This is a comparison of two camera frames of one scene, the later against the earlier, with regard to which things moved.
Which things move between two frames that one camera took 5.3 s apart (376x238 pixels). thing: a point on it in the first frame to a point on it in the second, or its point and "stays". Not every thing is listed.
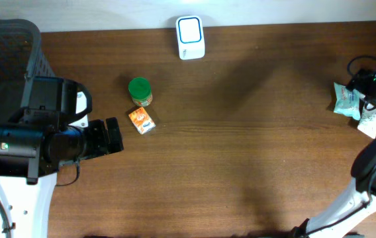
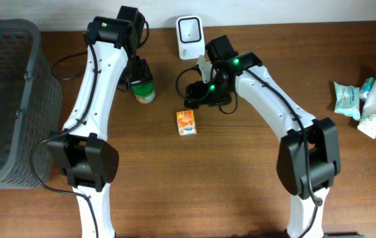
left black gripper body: [96, 138] to [136, 70]
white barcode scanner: [190, 36] stays
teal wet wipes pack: [348, 101] stays
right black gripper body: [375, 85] to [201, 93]
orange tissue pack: [141, 120] to [186, 123]
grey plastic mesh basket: [8, 51] stays
